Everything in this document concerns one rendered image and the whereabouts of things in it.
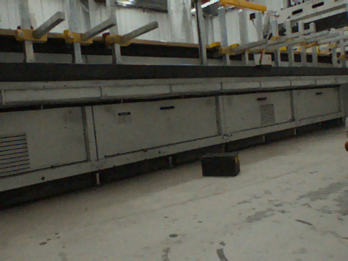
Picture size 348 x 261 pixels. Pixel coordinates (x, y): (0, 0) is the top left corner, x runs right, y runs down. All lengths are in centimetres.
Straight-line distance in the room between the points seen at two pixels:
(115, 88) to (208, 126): 111
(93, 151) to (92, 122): 18
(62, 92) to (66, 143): 36
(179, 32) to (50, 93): 549
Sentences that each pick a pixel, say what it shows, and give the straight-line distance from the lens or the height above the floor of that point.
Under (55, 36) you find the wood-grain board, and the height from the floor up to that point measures 88.
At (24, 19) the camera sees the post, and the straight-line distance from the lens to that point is 159.
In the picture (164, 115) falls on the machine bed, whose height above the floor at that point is 38.
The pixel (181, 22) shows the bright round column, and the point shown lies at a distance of 692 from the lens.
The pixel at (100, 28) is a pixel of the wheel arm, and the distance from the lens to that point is 152.
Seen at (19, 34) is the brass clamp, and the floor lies 83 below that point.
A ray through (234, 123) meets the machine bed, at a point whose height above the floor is 24.
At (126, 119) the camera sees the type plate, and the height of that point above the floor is 39.
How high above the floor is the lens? 41
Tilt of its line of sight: 3 degrees down
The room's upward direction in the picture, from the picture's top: 6 degrees counter-clockwise
